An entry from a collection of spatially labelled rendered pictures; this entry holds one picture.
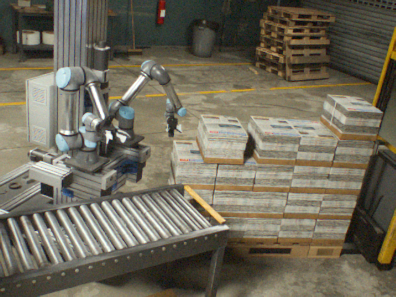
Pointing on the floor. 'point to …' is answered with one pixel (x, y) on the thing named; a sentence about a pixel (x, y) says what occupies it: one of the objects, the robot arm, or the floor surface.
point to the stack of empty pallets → (271, 52)
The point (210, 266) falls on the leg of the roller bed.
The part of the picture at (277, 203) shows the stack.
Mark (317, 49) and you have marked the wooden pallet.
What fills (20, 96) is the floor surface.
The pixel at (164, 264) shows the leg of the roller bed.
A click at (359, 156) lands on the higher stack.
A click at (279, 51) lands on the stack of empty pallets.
